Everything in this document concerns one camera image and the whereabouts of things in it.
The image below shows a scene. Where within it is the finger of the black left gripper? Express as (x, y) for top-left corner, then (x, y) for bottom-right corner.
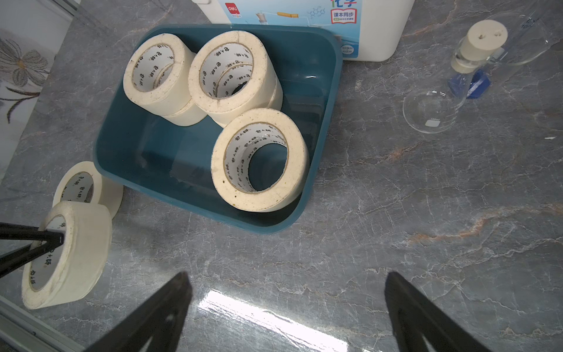
(1, 222), (65, 278)

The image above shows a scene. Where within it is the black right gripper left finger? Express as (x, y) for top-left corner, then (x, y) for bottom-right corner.
(86, 271), (193, 351)

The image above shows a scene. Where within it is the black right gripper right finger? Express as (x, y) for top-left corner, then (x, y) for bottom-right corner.
(384, 271), (489, 351)

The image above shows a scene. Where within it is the masking tape roll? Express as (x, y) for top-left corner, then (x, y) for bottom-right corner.
(22, 201), (112, 309)
(123, 33), (208, 127)
(189, 31), (277, 127)
(211, 108), (309, 213)
(52, 161), (124, 218)

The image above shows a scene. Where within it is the teal plastic tray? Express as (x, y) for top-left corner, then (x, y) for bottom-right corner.
(93, 25), (342, 235)

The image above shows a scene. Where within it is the white box with blue lid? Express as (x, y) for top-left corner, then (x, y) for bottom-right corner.
(193, 0), (414, 62)

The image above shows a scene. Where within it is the glass flask with stopper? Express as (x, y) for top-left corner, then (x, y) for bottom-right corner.
(403, 12), (551, 133)

